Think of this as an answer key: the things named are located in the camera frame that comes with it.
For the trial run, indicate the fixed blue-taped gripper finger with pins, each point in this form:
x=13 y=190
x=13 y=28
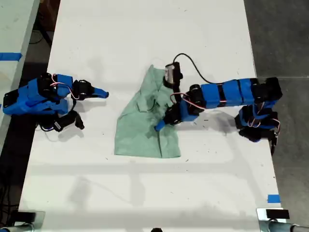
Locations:
x=164 y=126
x=96 y=95

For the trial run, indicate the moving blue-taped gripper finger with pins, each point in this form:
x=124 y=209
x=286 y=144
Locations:
x=162 y=122
x=99 y=91

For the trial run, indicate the pale green T-shirt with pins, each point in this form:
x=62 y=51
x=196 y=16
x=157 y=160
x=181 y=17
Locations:
x=140 y=135

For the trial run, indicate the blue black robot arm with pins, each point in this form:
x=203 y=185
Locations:
x=26 y=99
x=231 y=93

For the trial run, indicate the long blue tape strip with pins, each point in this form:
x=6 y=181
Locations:
x=10 y=56

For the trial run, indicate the pale side table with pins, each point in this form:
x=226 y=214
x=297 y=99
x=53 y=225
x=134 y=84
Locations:
x=14 y=29

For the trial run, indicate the black table clamp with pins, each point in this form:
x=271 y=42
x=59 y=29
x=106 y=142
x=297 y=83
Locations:
x=273 y=145

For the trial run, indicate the small black round object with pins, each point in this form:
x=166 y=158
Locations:
x=156 y=230

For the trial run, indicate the short blue tape piece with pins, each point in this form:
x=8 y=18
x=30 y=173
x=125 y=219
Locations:
x=274 y=198

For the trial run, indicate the small black box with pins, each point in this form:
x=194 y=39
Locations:
x=26 y=216
x=277 y=214

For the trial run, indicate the black camera stalk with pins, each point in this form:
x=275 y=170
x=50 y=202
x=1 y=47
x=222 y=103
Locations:
x=177 y=94

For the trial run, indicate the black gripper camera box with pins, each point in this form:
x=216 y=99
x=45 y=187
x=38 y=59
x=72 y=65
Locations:
x=172 y=75
x=65 y=120

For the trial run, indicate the silver metal bracket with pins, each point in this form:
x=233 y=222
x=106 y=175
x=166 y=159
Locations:
x=262 y=222
x=39 y=220

